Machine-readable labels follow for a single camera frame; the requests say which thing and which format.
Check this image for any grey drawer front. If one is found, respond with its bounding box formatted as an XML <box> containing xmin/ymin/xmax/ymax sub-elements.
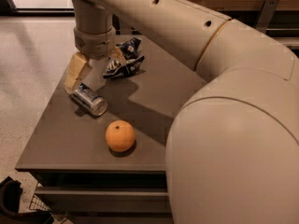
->
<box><xmin>35</xmin><ymin>187</ymin><xmax>171</xmax><ymax>214</ymax></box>

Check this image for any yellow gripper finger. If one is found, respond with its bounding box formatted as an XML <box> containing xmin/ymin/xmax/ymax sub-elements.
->
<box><xmin>109</xmin><ymin>46</ymin><xmax>126</xmax><ymax>66</ymax></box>
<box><xmin>64</xmin><ymin>52</ymin><xmax>92</xmax><ymax>94</ymax></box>

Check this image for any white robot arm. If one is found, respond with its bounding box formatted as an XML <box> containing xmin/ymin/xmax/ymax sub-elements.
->
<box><xmin>73</xmin><ymin>0</ymin><xmax>299</xmax><ymax>224</ymax></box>

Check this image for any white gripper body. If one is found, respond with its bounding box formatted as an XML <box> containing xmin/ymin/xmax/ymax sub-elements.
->
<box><xmin>74</xmin><ymin>27</ymin><xmax>116</xmax><ymax>60</ymax></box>

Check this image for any wire mesh basket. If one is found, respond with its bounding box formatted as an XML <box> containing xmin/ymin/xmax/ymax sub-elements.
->
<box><xmin>29</xmin><ymin>192</ymin><xmax>74</xmax><ymax>224</ymax></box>

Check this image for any right metal bracket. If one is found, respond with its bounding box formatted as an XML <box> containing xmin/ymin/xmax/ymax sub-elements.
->
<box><xmin>254</xmin><ymin>0</ymin><xmax>280</xmax><ymax>34</ymax></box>

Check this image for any silver blue redbull can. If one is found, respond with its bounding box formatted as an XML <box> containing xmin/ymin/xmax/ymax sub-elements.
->
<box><xmin>71</xmin><ymin>83</ymin><xmax>107</xmax><ymax>117</ymax></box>

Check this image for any black curved plastic object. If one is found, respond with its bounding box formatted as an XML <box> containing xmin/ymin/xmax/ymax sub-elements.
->
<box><xmin>0</xmin><ymin>176</ymin><xmax>54</xmax><ymax>224</ymax></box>

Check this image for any crumpled blue chip bag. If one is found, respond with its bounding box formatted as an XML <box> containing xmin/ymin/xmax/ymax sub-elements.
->
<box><xmin>103</xmin><ymin>37</ymin><xmax>145</xmax><ymax>78</ymax></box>

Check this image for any orange fruit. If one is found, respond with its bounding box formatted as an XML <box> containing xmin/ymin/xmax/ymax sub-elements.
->
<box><xmin>106</xmin><ymin>120</ymin><xmax>135</xmax><ymax>152</ymax></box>

